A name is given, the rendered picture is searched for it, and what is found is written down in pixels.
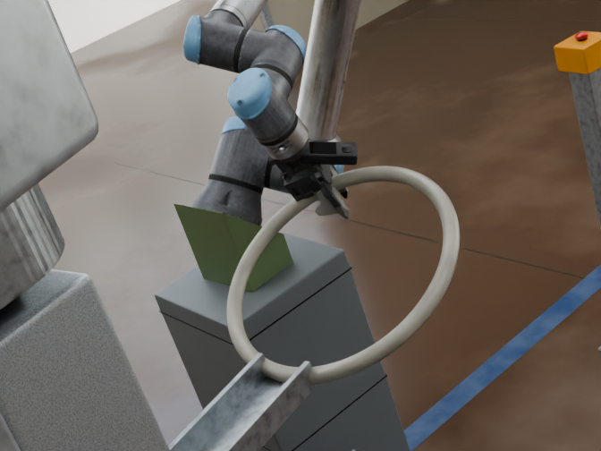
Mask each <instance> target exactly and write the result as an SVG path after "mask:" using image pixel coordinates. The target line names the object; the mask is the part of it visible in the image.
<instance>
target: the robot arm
mask: <svg viewBox="0 0 601 451"><path fill-rule="evenodd" d="M267 1H268V0H218V1H217V2H216V4H215V5H214V7H213V8H212V9H211V11H209V12H208V13H207V14H206V16H205V17H200V15H193V16H191V17H190V19H189V21H188V24H187V27H186V30H185V34H184V41H183V53H184V56H185V58H186V59H187V60H188V61H191V62H194V63H197V64H204V65H207V66H211V67H215V68H218V69H222V70H226V71H229V72H237V73H239V75H238V76H237V77H236V78H235V80H234V81H233V82H232V83H231V85H230V87H229V89H228V93H227V99H228V102H229V105H230V106H231V107H232V109H233V111H234V113H235V114H236V115H237V116H234V117H231V118H229V119H227V121H226V122H225V125H224V129H223V131H222V132H221V134H220V139H219V142H218V145H217V149H216V154H215V157H214V161H213V164H212V167H211V170H210V174H209V177H208V180H207V184H206V185H205V187H204V188H203V189H202V191H201V192H200V193H199V195H198V197H197V198H196V199H195V200H194V202H193V205H192V207H193V208H201V209H205V210H211V211H215V212H220V213H222V212H223V213H225V214H226V215H229V216H232V217H237V218H239V219H241V220H244V221H247V222H250V223H252V224H255V225H258V226H261V223H262V217H261V216H262V214H261V196H262V192H263V190H264V188H268V189H271V190H275V191H280V192H284V193H288V194H291V195H292V196H293V197H294V198H295V200H296V201H300V200H303V199H307V198H309V197H312V196H314V195H315V193H314V192H316V191H319V192H318V193H317V197H318V198H319V200H317V201H320V203H319V205H318V206H317V207H316V209H315V211H316V213H317V214H318V215H319V216H325V215H331V214H340V215H341V216H342V217H344V218H345V219H348V218H349V208H347V206H346V205H345V203H344V201H343V200H342V199H341V197H340V196H339V194H338V191H337V190H336V189H335V187H332V186H331V185H330V184H331V183H332V177H333V176H335V175H338V174H341V173H342V172H343V168H344V165H354V166H355V165H356V164H357V163H358V149H357V144H356V142H341V139H340V137H339V136H338V135H337V134H336V127H337V123H338V117H339V113H340V108H341V104H342V99H343V90H344V85H345V81H346V76H347V72H348V66H349V62H350V57H351V49H352V44H353V39H354V34H355V30H356V25H357V20H358V16H359V10H360V2H361V0H315V4H314V10H313V15H312V21H311V26H310V32H309V42H308V47H307V52H306V45H305V42H304V40H303V38H302V37H301V35H300V34H299V33H297V32H296V31H295V30H293V29H291V28H289V27H286V26H284V25H274V26H271V27H269V28H268V29H266V31H265V32H263V31H259V30H253V29H250V27H251V25H252V24H253V22H254V21H255V20H256V19H257V17H258V15H259V14H260V12H261V11H262V9H263V8H264V6H265V5H266V3H267ZM305 55H306V57H305ZM304 57H305V63H304ZM303 63H304V68H303V74H302V79H301V85H300V95H299V99H298V105H297V110H296V113H295V112H294V111H293V109H292V108H291V106H290V105H289V104H288V101H287V100H288V97H289V96H290V94H291V91H292V87H293V85H294V82H295V81H296V78H297V76H298V73H299V71H300V68H301V67H302V66H303Z"/></svg>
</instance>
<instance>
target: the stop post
mask: <svg viewBox="0 0 601 451"><path fill-rule="evenodd" d="M585 32H587V33H588V37H587V38H584V39H580V40H577V39H575V38H574V36H575V35H576V34H577V33H576V34H575V35H573V36H571V37H569V38H567V39H566V40H564V41H562V42H561V43H559V44H557V45H555V46H554V54H555V59H556V62H557V67H558V70H559V71H561V72H568V73H569V75H570V80H571V88H572V93H573V97H574V101H575V106H576V110H577V115H578V119H579V124H580V132H581V136H582V140H583V145H584V149H585V154H586V159H587V163H588V170H589V175H590V180H591V184H592V189H593V193H594V198H595V202H596V206H597V214H598V219H599V224H600V228H601V32H592V31H585Z"/></svg>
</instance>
